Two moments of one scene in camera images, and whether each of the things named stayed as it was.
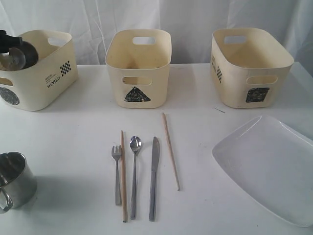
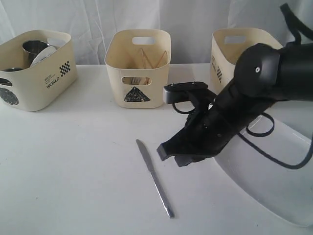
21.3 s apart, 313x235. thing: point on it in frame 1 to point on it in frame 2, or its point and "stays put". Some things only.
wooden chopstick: (123, 177) to (147, 58)
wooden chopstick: (172, 152) to (161, 59)
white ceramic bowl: (21, 58) to (55, 42)
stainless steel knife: (155, 166) to (149, 163)
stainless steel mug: (17, 180) to (32, 48)
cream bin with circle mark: (52, 79) stays put
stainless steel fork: (116, 153) to (135, 81)
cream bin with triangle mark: (139, 61) stays put
